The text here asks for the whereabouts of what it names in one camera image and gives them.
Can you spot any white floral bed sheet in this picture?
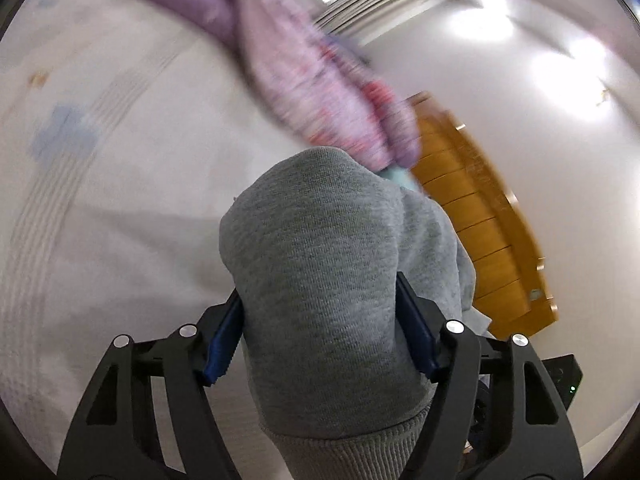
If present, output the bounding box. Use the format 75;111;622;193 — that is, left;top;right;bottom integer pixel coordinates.
1;0;303;467

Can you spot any right grey curtain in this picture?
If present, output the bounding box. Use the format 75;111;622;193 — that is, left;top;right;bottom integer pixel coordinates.
311;0;452;44

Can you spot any purple floral quilt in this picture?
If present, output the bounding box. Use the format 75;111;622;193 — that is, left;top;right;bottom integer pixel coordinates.
152;0;421;172

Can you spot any wooden headboard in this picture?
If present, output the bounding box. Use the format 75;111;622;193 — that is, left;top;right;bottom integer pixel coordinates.
409;92;559;338

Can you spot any grey sweatshirt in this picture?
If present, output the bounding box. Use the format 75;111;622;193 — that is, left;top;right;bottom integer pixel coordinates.
219;148;490;479

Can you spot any teal striped pillow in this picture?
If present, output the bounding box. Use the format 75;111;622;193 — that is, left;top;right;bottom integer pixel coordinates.
378;166;423;193

